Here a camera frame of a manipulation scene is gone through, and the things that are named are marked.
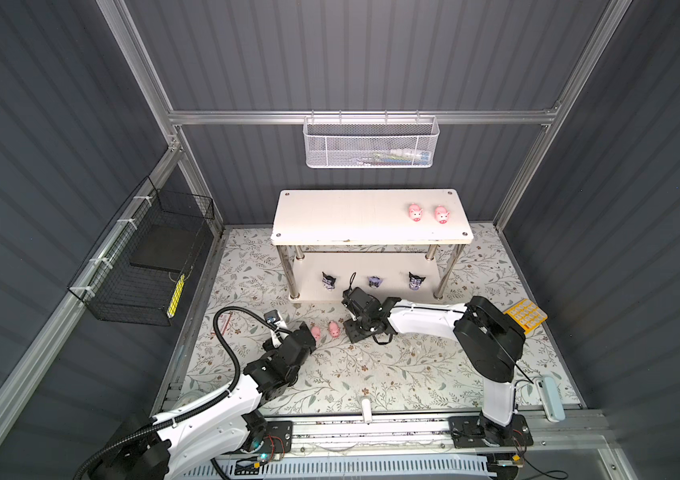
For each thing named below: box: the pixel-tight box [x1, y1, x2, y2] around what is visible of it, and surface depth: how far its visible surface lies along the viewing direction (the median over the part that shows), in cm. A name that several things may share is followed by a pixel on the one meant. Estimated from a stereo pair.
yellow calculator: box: [503, 298, 548, 335], surface depth 96 cm
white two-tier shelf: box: [270, 189, 474, 304], surface depth 80 cm
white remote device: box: [537, 376, 566, 423], surface depth 78 cm
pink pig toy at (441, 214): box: [434, 205, 450, 225], surface depth 75 cm
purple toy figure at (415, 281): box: [408, 271, 426, 291], surface depth 93 cm
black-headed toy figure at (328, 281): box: [322, 271, 336, 290], surface depth 93 cm
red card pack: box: [220, 311, 233, 335], surface depth 95 cm
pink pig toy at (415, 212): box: [408, 203, 423, 222], surface depth 75 cm
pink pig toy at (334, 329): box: [328, 321, 341, 338], surface depth 93 cm
